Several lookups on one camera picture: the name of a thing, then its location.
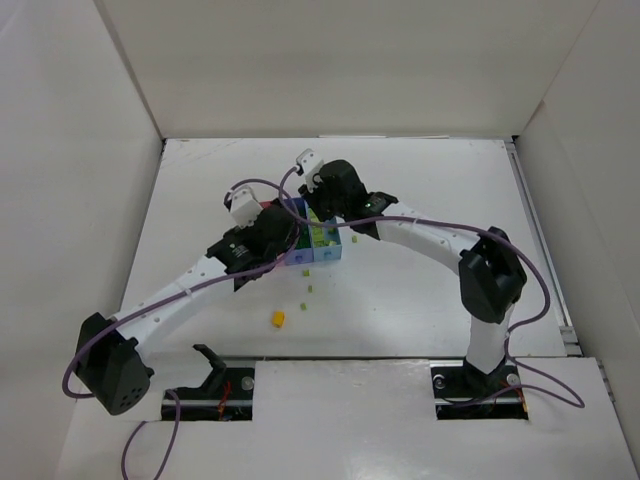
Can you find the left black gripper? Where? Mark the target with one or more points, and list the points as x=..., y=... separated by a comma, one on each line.
x=288, y=232

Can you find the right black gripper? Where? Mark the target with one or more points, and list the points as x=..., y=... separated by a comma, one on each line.
x=316, y=198

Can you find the dark green lego plate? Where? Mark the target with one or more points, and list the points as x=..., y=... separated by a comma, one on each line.
x=303, y=242

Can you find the light green square lego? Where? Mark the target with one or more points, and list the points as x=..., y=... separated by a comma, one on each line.
x=323, y=237

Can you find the lime 2x2 lego brick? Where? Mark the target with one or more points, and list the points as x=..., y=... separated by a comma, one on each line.
x=313, y=217

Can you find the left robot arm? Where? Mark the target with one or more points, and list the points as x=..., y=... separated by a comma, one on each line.
x=113, y=358

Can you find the purple container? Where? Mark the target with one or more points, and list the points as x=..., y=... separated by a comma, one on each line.
x=303, y=253

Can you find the light blue container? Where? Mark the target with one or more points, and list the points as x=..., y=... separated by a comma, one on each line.
x=327, y=254

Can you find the small yellow lego brick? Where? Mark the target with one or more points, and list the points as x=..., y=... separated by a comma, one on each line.
x=278, y=319

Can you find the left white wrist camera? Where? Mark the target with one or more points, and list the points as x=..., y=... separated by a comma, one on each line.
x=244, y=206

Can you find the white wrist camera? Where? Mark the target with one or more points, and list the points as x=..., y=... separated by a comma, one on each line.
x=244, y=206
x=309, y=164

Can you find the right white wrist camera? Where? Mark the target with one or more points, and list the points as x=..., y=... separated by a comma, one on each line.
x=309, y=164

